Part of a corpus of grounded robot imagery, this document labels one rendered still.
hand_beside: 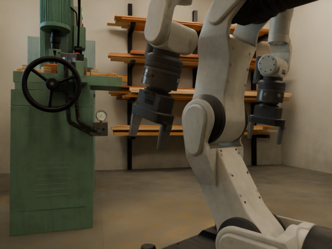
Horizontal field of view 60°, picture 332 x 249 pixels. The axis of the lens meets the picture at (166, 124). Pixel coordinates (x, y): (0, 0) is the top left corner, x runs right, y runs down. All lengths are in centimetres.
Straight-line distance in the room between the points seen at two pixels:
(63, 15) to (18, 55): 251
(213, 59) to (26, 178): 128
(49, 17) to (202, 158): 143
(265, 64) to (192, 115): 33
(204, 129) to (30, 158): 119
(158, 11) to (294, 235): 58
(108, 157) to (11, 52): 192
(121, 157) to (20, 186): 259
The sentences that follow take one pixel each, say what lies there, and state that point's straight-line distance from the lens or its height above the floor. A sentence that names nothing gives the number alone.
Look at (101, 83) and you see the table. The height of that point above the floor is 86.
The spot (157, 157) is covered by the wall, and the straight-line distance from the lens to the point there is 431.
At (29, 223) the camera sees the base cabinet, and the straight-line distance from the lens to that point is 184.
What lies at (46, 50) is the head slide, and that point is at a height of 109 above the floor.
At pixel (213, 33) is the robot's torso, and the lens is 83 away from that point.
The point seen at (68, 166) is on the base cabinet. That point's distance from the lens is 176.
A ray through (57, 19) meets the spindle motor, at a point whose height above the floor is 124.
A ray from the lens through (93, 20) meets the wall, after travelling 447.
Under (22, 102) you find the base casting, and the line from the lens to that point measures 177.
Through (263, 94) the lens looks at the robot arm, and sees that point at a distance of 102.
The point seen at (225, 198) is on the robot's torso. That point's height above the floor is 39.
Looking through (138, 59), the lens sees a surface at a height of 151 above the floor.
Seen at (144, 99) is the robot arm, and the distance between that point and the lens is 69.
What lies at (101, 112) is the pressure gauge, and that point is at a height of 68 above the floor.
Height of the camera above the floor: 58
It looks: 1 degrees up
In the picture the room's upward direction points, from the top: straight up
